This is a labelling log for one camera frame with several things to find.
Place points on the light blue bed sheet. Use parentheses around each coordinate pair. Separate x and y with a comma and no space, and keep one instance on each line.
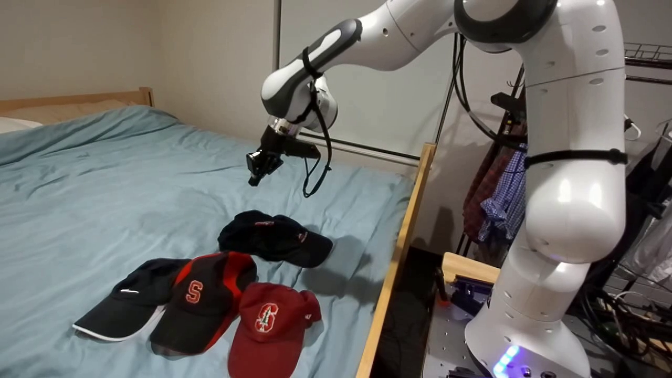
(139,211)

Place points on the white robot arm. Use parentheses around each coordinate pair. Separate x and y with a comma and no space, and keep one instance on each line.
(572,54)

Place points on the dark red Stanford cap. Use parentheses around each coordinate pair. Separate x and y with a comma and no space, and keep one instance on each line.
(272,330)

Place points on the wooden bed frame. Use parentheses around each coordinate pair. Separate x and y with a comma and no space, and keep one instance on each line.
(396,258)

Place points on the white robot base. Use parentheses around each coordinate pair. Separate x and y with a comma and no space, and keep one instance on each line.
(519,330)

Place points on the black and red cap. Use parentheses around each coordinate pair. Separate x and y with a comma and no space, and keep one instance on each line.
(204,303)

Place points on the white pillow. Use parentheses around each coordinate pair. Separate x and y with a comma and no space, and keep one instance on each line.
(16,125)

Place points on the black cap with small logo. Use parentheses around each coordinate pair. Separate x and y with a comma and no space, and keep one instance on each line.
(273,237)

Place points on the black cap with white trim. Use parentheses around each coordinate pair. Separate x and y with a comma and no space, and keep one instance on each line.
(130,303)

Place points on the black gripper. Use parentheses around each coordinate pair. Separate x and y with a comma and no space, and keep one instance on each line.
(267,155)

